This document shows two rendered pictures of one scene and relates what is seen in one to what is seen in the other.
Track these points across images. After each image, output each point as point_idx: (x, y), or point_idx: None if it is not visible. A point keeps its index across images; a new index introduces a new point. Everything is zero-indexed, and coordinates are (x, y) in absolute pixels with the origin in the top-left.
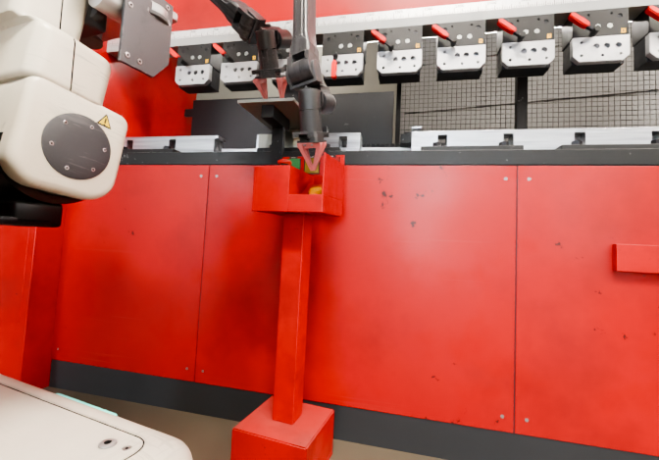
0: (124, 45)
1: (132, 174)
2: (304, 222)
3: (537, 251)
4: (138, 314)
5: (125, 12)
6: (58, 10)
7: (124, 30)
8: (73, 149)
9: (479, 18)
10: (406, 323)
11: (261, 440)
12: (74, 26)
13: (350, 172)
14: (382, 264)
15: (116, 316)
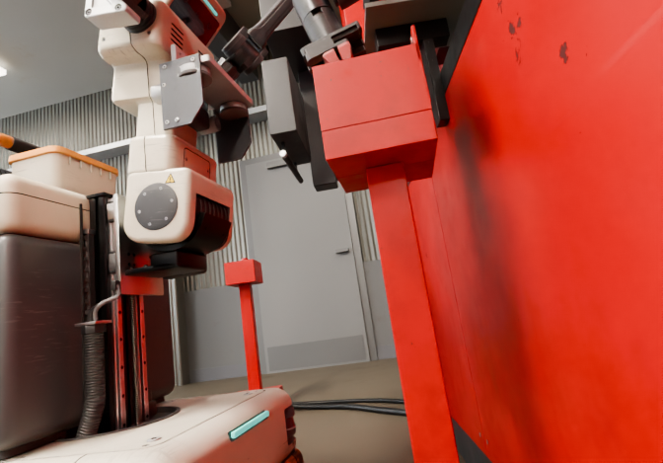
0: (164, 116)
1: (412, 190)
2: (370, 181)
3: None
4: (448, 353)
5: (161, 94)
6: (152, 121)
7: (162, 107)
8: (151, 209)
9: None
10: (648, 373)
11: None
12: (162, 124)
13: (477, 33)
14: (558, 201)
15: (443, 355)
